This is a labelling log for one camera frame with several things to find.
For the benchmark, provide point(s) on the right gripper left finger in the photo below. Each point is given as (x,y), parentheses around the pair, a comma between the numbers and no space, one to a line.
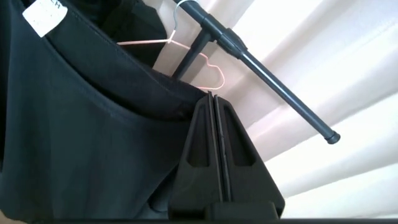
(199,183)

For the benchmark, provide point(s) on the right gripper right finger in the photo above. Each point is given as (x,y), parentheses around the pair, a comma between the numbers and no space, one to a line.
(248,183)

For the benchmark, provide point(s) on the pink clothes hanger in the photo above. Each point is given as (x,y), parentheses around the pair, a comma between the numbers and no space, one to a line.
(217,67)

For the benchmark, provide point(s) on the black shirt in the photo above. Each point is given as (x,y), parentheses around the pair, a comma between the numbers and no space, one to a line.
(77,140)

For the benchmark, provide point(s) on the black clothes rack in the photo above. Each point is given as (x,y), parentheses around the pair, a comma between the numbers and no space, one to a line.
(264,77)

